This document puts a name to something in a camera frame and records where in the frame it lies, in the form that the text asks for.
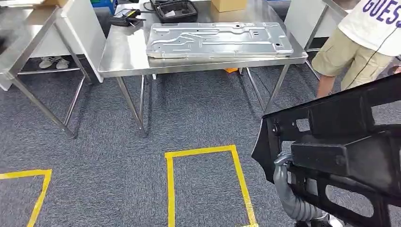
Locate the steel table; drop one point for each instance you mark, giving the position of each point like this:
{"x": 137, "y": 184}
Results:
{"x": 18, "y": 47}
{"x": 336, "y": 7}
{"x": 125, "y": 53}

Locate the person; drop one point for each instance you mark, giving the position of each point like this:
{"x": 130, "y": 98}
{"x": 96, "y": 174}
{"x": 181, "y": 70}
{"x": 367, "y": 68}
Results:
{"x": 360, "y": 50}

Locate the small orange object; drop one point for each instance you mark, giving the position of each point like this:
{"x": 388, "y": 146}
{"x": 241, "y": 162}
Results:
{"x": 231, "y": 70}

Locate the white board panel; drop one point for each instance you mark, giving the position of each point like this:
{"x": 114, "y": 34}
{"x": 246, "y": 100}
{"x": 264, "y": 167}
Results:
{"x": 300, "y": 22}
{"x": 84, "y": 37}

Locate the blue plastic crate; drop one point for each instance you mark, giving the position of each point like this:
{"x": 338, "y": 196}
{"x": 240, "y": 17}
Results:
{"x": 105, "y": 4}

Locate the pressed sheet metal panel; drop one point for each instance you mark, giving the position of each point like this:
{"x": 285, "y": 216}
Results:
{"x": 219, "y": 40}

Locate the black and yellow device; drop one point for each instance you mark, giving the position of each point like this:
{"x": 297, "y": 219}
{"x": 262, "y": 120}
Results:
{"x": 122, "y": 20}

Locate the open black tool case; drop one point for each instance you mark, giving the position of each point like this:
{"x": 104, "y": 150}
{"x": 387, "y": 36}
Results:
{"x": 175, "y": 12}

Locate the black plastic panel with cutouts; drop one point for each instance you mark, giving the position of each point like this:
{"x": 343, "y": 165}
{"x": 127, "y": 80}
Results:
{"x": 338, "y": 119}

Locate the white shoe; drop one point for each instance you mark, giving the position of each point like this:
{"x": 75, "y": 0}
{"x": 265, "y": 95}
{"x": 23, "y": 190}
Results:
{"x": 62, "y": 64}
{"x": 46, "y": 63}

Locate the cardboard box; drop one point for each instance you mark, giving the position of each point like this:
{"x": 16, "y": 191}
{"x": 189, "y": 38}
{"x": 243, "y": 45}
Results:
{"x": 228, "y": 4}
{"x": 51, "y": 2}

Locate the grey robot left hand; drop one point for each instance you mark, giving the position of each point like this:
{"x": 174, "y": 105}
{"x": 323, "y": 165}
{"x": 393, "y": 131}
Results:
{"x": 286, "y": 191}

